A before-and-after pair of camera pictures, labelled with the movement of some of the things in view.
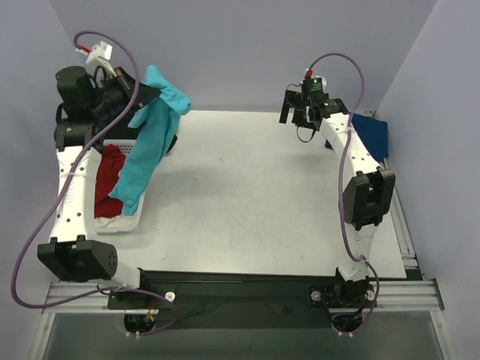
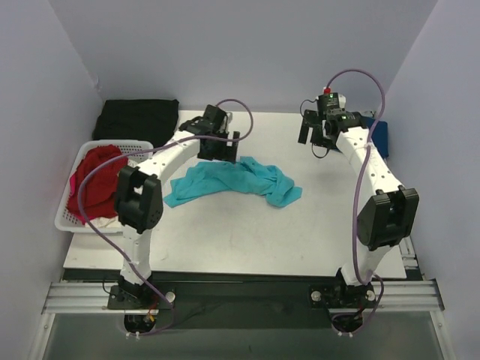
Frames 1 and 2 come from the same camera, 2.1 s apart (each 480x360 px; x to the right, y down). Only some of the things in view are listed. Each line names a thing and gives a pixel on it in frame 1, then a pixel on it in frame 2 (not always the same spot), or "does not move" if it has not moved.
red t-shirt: x=110 y=163 does not move
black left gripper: x=140 y=94 → x=218 y=148
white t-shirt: x=114 y=221 does not move
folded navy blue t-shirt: x=373 y=132 does not move
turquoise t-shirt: x=157 y=121 → x=247 y=175
